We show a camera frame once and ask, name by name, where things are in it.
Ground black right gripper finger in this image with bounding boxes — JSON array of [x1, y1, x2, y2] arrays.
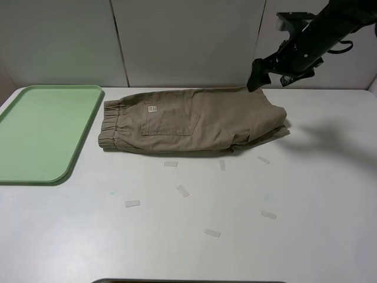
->
[[280, 75, 295, 87], [246, 58, 271, 92]]

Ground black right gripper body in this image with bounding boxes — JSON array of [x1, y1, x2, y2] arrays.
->
[[263, 40, 323, 80]]

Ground khaki shorts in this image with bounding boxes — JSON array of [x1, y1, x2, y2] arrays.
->
[[98, 87, 290, 154]]

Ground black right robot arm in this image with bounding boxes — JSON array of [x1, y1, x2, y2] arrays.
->
[[247, 1, 376, 92]]

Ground green plastic tray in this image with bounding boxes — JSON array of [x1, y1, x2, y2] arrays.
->
[[1, 85, 103, 184]]

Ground clear tape piece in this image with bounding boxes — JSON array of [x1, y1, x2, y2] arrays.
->
[[260, 210, 277, 220], [257, 156, 270, 164], [177, 185, 190, 198], [204, 229, 221, 238], [164, 161, 178, 167], [125, 200, 140, 208], [219, 160, 226, 171]]

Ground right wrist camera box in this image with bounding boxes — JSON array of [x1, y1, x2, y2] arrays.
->
[[276, 12, 316, 40]]

